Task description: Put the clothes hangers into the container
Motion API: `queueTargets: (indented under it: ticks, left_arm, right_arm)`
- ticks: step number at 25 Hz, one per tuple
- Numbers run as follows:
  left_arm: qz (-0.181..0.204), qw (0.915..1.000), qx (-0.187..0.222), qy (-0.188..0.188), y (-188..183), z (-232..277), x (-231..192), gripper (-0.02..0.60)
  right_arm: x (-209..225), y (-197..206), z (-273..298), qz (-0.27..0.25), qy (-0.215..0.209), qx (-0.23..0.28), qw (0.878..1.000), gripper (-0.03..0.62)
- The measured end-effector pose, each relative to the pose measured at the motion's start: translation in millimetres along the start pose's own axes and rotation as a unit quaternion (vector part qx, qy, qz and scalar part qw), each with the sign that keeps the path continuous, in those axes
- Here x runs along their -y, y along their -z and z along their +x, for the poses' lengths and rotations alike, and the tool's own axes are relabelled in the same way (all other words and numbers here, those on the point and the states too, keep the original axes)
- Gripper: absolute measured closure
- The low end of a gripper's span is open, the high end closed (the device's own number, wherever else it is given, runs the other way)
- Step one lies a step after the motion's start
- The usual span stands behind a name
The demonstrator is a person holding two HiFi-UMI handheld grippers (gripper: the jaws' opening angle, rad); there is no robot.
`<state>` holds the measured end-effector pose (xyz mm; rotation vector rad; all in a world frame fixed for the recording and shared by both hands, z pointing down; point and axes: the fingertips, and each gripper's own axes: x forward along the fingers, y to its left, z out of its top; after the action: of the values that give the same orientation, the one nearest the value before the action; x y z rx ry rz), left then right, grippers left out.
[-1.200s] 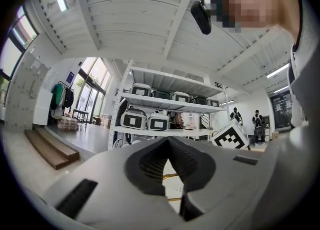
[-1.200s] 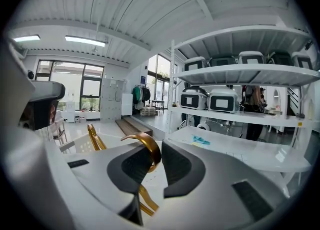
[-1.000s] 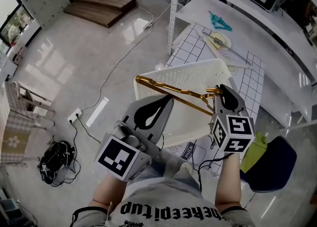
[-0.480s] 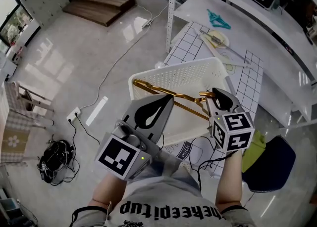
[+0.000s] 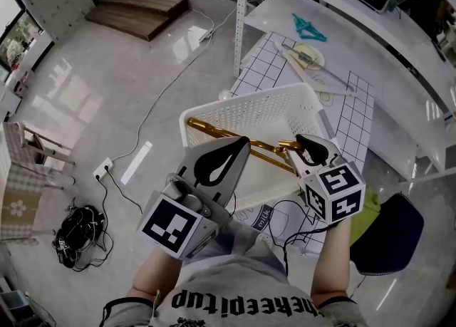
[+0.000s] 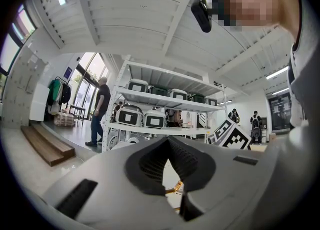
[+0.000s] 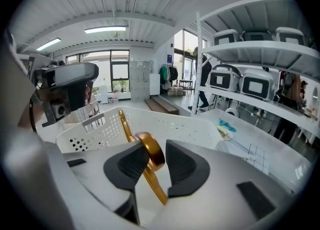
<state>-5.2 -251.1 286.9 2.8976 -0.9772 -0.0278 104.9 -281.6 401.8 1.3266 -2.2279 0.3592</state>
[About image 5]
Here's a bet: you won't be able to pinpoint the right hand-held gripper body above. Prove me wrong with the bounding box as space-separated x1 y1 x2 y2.
286 142 367 225

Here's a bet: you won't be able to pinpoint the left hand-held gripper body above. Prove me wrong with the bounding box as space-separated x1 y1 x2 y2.
137 171 237 261

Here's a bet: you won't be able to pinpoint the gold metal clothes hanger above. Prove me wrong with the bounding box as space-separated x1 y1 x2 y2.
187 117 304 175

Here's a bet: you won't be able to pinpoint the white perforated plastic container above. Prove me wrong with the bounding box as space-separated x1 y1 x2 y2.
179 82 338 212

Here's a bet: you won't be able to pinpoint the teal plastic clothes hanger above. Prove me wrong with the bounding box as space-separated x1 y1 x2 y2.
291 12 328 43

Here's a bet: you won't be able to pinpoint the person's left forearm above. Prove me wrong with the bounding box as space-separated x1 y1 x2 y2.
126 246 187 300

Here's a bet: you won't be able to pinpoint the person's right forearm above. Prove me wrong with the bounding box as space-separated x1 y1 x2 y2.
309 217 353 300

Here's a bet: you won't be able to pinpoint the green cloth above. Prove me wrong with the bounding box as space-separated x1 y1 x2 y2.
350 186 381 248

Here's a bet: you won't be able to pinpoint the white grid printed mat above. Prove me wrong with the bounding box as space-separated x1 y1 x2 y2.
227 31 375 257

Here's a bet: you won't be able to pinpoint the person's grey trousers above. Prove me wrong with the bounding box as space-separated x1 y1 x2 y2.
194 211 288 280

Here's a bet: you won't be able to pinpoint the dark blue chair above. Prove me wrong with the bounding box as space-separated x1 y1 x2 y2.
350 192 425 277

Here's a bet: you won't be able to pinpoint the person's light shoe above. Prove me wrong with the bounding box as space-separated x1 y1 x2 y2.
254 233 274 252

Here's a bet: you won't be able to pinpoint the white floor socket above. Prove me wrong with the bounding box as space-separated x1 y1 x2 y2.
93 157 115 182

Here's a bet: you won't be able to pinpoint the person's grey printed shirt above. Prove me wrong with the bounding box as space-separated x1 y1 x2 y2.
99 254 368 327

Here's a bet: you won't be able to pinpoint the white power strip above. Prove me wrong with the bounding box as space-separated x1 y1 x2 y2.
198 27 217 43

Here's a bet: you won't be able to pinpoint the wooden chair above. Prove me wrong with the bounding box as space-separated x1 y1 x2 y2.
20 121 76 192

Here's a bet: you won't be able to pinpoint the white metal shelving rack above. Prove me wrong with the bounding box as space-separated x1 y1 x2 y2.
234 0 456 185

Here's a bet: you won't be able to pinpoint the plaid fabric cover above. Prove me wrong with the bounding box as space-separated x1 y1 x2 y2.
0 120 49 244

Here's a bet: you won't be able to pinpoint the brown wooden steps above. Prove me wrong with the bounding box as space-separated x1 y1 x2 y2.
85 0 190 43

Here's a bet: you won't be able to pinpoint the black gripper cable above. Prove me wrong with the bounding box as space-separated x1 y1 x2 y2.
232 198 343 277

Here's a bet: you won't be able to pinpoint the black cable bundle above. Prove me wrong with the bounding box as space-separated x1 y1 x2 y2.
52 165 144 273

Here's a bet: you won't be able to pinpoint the white floor cable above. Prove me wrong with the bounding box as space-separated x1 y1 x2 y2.
109 6 238 163

